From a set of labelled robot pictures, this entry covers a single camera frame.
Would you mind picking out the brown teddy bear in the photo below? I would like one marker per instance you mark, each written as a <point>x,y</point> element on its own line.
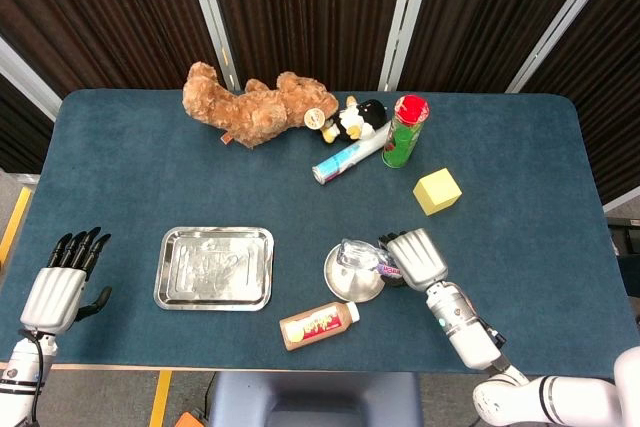
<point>250,114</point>

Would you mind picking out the blue felt table cover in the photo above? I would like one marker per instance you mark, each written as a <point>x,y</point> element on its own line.
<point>125,172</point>

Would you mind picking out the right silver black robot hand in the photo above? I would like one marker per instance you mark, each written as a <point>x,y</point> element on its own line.
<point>417,257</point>

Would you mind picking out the white screen frame post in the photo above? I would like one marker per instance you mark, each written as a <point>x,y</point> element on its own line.
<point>212,22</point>
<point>25,77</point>
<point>400,22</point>
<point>565,22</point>

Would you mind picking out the black white penguin plush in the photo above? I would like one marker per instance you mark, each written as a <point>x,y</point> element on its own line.
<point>367,114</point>

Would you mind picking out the clear plastic water bottle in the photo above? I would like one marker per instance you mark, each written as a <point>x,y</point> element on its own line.
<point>357,252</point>

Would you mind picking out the black equipment stand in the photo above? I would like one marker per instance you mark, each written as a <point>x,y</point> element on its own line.
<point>627,247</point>

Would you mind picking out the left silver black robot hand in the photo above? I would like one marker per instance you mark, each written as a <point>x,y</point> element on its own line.
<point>52,297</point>

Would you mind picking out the rectangular steel tray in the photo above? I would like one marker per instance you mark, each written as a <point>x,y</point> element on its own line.
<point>215,267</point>

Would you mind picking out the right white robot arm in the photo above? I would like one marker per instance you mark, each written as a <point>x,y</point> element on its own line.
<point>465,327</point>

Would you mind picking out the orange floor object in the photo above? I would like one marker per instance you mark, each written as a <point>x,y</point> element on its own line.
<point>189,420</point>

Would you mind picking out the yellow floor tape strip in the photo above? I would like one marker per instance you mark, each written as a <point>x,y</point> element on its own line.
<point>15,219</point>
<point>160,397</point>

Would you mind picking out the green chips can red lid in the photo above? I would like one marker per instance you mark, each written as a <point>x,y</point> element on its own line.
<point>402,142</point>

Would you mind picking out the brown drink bottle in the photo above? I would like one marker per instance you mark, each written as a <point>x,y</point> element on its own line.
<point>315,327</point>

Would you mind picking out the yellow foam cube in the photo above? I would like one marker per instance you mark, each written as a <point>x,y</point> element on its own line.
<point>437,192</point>

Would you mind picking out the white blue tube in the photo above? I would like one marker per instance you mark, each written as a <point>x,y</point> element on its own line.
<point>345,157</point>

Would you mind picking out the round metal plate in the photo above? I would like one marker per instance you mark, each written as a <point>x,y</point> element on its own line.
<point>355,288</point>

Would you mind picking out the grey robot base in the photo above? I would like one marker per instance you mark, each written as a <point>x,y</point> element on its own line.
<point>315,397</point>

